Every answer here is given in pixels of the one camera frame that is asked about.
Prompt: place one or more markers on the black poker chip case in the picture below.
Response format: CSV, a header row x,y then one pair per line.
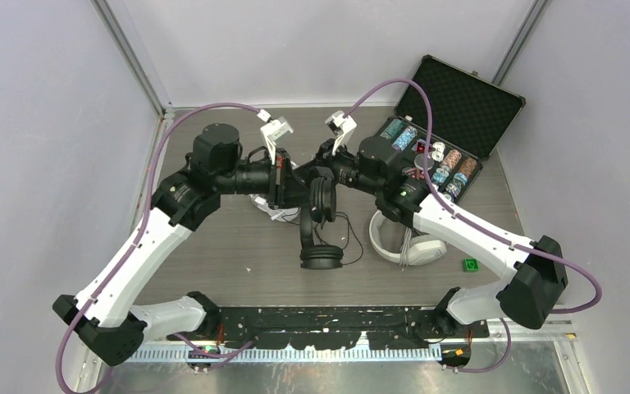
x,y
469,117

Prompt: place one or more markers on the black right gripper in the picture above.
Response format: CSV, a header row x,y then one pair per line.
x,y
325,154

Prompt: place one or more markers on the large white grey headphones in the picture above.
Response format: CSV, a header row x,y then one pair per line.
x,y
416,250

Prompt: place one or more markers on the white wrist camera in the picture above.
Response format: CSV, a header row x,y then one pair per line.
x,y
272,130
342,126

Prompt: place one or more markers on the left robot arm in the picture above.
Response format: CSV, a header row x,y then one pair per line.
x,y
105,315

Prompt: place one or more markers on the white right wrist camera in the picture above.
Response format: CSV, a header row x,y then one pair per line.
x,y
342,126

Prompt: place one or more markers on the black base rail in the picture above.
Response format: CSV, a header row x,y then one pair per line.
x,y
328,328

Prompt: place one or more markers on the small white headphones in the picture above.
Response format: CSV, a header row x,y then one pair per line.
x,y
275,214

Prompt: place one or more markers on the black headphones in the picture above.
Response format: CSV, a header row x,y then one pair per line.
x,y
319,208

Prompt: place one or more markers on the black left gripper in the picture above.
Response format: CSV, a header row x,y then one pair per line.
x,y
285,188

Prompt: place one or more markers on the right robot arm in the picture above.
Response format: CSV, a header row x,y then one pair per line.
x,y
531,274

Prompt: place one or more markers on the green lego brick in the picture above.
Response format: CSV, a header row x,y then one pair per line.
x,y
471,265

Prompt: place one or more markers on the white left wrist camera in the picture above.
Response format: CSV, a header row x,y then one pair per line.
x,y
272,130

